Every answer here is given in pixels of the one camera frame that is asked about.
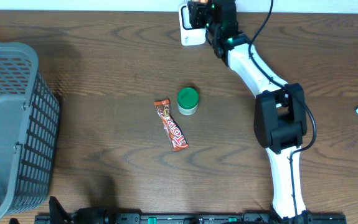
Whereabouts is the green lid jar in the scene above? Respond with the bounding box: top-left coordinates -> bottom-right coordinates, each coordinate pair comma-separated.
177,87 -> 199,116

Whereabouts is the red Top chocolate bar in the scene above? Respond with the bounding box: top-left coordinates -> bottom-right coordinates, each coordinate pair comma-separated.
154,99 -> 189,151

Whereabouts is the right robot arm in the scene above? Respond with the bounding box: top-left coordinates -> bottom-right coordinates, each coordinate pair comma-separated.
179,1 -> 310,223

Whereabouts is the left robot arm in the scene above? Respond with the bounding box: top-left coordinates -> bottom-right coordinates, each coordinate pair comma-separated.
34,196 -> 116,224

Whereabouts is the grey plastic mesh basket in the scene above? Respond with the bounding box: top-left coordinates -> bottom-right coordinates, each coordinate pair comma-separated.
0,43 -> 60,219

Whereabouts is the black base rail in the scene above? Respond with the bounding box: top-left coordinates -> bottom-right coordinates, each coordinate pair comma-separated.
34,212 -> 347,224

